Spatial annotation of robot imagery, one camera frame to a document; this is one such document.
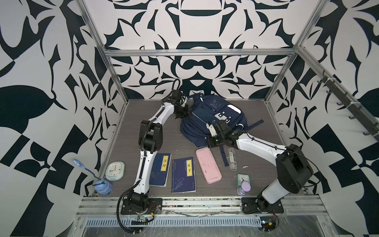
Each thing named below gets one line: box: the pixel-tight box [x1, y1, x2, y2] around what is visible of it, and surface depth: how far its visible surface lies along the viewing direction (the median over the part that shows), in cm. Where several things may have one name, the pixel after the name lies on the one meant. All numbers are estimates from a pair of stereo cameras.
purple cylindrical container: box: [236, 181, 252, 197], surface depth 74 cm
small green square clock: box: [236, 173, 251, 188], surface depth 83 cm
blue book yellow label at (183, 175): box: [171, 157, 197, 194], surface depth 84 cm
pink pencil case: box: [195, 147, 223, 185], surface depth 87 cm
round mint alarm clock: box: [105, 160, 126, 182], surface depth 85 cm
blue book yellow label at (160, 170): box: [149, 153, 172, 188], surface depth 85 cm
